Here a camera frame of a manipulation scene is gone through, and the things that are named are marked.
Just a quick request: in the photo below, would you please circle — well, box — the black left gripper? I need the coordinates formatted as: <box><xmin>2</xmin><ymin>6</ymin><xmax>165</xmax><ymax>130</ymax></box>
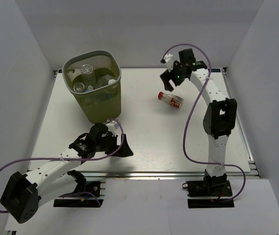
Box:
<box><xmin>95</xmin><ymin>133</ymin><xmax>133</xmax><ymax>157</ymax></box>

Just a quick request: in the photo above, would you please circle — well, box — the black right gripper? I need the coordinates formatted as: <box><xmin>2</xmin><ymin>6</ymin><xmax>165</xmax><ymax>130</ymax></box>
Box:
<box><xmin>160</xmin><ymin>60</ymin><xmax>187</xmax><ymax>92</ymax></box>

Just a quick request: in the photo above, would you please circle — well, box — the red label plastic bottle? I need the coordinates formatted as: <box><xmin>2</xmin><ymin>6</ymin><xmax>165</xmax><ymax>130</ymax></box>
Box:
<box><xmin>158</xmin><ymin>92</ymin><xmax>184</xmax><ymax>109</ymax></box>

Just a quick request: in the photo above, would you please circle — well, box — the white label clear bottle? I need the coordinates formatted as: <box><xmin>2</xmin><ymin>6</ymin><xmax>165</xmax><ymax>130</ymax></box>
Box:
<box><xmin>95</xmin><ymin>74</ymin><xmax>116</xmax><ymax>89</ymax></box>

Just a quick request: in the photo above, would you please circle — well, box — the slim clear plastic bottle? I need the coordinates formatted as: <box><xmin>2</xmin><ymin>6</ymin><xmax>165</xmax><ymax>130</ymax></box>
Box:
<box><xmin>73</xmin><ymin>82</ymin><xmax>85</xmax><ymax>93</ymax></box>

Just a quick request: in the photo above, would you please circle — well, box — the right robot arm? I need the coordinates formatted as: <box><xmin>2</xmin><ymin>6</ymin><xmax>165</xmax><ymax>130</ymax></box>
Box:
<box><xmin>160</xmin><ymin>49</ymin><xmax>237</xmax><ymax>195</ymax></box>

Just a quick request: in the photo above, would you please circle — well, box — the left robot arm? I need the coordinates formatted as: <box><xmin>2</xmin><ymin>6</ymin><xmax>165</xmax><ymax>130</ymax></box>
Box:
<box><xmin>0</xmin><ymin>120</ymin><xmax>133</xmax><ymax>224</ymax></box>

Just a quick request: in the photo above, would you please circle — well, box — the olive green mesh bin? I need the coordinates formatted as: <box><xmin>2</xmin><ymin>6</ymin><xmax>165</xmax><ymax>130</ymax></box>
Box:
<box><xmin>62</xmin><ymin>50</ymin><xmax>122</xmax><ymax>123</ymax></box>

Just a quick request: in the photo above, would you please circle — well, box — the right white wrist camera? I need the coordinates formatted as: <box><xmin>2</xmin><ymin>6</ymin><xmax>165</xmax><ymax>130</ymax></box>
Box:
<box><xmin>160</xmin><ymin>53</ymin><xmax>176</xmax><ymax>72</ymax></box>

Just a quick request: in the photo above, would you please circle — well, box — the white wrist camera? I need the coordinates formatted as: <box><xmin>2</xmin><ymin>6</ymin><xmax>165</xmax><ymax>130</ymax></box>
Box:
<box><xmin>106</xmin><ymin>119</ymin><xmax>120</xmax><ymax>135</ymax></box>
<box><xmin>160</xmin><ymin>53</ymin><xmax>176</xmax><ymax>72</ymax></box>

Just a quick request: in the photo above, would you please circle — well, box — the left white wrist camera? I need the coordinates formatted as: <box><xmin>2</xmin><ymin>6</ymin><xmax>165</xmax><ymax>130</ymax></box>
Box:
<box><xmin>106</xmin><ymin>119</ymin><xmax>120</xmax><ymax>135</ymax></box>

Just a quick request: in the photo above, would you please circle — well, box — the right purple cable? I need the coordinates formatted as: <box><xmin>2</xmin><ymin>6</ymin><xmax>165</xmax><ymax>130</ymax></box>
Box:
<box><xmin>162</xmin><ymin>44</ymin><xmax>246</xmax><ymax>202</ymax></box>

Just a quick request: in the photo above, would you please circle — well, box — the purple cable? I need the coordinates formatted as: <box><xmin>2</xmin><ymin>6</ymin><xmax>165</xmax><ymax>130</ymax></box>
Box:
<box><xmin>162</xmin><ymin>44</ymin><xmax>246</xmax><ymax>202</ymax></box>
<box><xmin>0</xmin><ymin>118</ymin><xmax>127</xmax><ymax>213</ymax></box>

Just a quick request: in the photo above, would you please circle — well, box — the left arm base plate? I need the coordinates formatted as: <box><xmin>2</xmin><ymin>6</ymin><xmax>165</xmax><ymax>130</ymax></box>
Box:
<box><xmin>53</xmin><ymin>180</ymin><xmax>105</xmax><ymax>208</ymax></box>

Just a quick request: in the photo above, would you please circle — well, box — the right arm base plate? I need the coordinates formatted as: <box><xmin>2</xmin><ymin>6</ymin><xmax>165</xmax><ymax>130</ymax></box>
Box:
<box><xmin>182</xmin><ymin>180</ymin><xmax>234</xmax><ymax>209</ymax></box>

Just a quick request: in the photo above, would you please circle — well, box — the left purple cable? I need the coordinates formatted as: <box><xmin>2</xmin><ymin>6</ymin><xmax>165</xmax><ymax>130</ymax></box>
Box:
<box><xmin>0</xmin><ymin>118</ymin><xmax>127</xmax><ymax>213</ymax></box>

